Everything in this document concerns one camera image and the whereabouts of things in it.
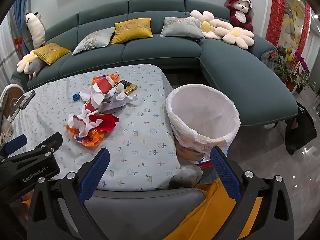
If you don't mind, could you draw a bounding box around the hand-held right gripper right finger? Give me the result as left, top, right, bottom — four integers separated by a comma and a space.
210, 146, 295, 240

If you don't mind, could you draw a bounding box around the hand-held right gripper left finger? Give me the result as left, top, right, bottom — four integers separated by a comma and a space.
26, 148, 110, 240

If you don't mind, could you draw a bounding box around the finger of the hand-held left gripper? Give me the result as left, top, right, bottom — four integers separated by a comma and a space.
0, 134, 28, 158
14, 131, 63, 163

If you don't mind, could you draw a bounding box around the white paper cup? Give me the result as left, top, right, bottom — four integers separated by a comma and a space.
84, 91, 105, 112

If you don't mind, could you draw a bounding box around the waste bin with white liner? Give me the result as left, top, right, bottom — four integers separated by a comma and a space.
166, 84, 241, 163

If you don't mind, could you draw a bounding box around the white printed paper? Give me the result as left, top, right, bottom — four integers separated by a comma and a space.
99, 92, 127, 113

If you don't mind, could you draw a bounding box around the white paper towel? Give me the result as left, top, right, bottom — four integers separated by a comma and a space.
68, 110, 103, 137
105, 83, 138, 110
80, 85, 97, 99

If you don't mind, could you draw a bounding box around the orange snack wrapper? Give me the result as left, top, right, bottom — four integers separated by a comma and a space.
92, 74, 120, 85
66, 125, 105, 147

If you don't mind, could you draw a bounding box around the black comb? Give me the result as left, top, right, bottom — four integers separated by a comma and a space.
19, 91, 36, 110

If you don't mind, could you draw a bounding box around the round wooden tray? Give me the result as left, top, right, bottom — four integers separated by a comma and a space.
0, 84, 25, 120

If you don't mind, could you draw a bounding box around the yellow cloth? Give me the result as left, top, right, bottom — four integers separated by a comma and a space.
180, 180, 263, 240

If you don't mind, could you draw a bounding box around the red wrapper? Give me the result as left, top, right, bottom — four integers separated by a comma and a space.
89, 114, 120, 132

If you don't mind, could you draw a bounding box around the grey chair seat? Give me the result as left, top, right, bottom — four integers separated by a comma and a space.
82, 187, 208, 240

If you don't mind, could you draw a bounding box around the floral printed tablecloth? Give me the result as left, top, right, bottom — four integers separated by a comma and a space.
5, 64, 203, 193

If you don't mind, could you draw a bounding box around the grey plush mouse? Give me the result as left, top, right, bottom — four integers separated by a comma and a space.
27, 59, 47, 80

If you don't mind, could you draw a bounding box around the red and white packet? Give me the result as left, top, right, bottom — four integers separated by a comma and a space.
92, 76, 119, 93

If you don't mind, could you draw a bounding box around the white flower cushion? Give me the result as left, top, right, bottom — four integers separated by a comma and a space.
17, 50, 43, 75
187, 10, 227, 40
214, 20, 255, 50

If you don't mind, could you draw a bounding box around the black bag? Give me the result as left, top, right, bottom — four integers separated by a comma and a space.
285, 102, 318, 155

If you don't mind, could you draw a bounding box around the yellow embroidered cushion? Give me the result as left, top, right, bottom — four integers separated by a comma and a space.
111, 17, 153, 45
32, 42, 72, 66

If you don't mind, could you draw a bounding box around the black and gold box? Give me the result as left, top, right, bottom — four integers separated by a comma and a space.
117, 79, 138, 96

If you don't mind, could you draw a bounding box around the grey embroidered cushion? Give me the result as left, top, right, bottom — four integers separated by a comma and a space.
72, 27, 116, 56
160, 17, 205, 39

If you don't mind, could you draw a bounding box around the long white plush toy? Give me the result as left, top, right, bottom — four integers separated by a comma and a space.
24, 11, 46, 49

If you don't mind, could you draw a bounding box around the green potted plant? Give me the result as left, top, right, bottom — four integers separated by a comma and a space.
270, 46, 300, 90

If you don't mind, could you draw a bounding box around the teal sofa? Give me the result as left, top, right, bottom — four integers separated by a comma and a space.
10, 0, 299, 128

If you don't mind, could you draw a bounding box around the purple orchid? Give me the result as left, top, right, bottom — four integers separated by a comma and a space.
294, 51, 312, 88

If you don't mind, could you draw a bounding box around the blue curtain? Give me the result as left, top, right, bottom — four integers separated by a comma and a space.
7, 0, 34, 60

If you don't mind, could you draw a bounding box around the red teddy bear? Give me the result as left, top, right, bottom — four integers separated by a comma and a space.
227, 0, 254, 32

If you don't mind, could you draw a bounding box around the red patterned wall panel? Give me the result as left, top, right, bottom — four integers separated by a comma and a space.
265, 0, 313, 55

